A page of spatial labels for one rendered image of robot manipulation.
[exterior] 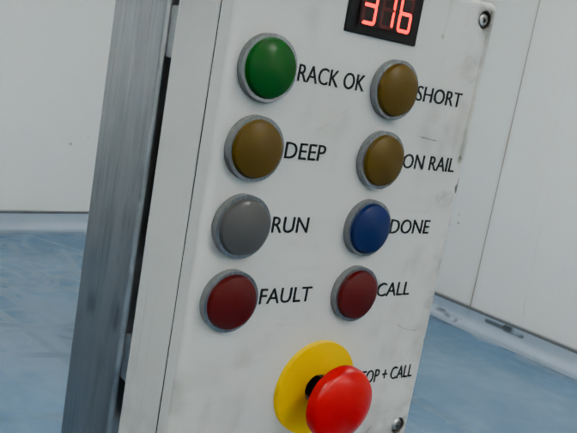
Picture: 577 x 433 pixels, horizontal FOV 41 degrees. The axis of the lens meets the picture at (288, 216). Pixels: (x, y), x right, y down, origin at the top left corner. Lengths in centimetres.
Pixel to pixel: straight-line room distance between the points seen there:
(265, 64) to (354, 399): 17
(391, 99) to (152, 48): 12
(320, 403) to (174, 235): 11
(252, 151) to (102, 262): 13
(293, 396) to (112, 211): 14
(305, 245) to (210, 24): 12
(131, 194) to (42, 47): 373
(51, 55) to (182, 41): 378
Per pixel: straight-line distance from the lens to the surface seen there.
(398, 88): 39
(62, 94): 419
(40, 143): 418
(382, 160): 39
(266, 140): 34
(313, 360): 41
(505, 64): 374
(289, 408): 41
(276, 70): 34
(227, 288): 35
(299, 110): 36
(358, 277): 40
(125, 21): 42
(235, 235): 34
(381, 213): 40
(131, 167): 40
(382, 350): 45
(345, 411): 40
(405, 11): 40
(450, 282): 386
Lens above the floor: 105
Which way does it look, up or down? 11 degrees down
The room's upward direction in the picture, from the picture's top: 10 degrees clockwise
